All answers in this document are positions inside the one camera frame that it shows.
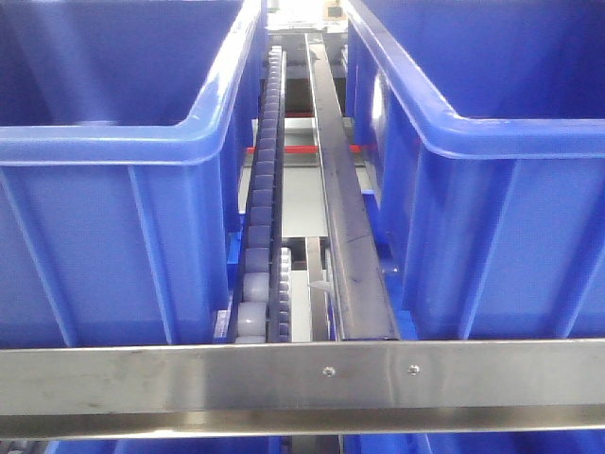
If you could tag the stainless steel shelf rack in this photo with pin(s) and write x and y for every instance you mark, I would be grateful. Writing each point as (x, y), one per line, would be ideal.
(302, 389)

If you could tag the white roller conveyor track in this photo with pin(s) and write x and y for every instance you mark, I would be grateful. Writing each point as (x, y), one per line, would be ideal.
(258, 308)

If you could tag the blue bin upper left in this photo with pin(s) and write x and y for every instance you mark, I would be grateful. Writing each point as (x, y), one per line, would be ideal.
(124, 126)

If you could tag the blue bin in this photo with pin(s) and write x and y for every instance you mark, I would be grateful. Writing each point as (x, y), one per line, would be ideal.
(124, 126)
(483, 123)

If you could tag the blue bin upper right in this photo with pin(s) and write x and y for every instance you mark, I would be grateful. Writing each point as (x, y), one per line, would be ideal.
(483, 123)

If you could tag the dark metal guide rail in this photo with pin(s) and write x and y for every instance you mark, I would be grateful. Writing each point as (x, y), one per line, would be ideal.
(362, 307)

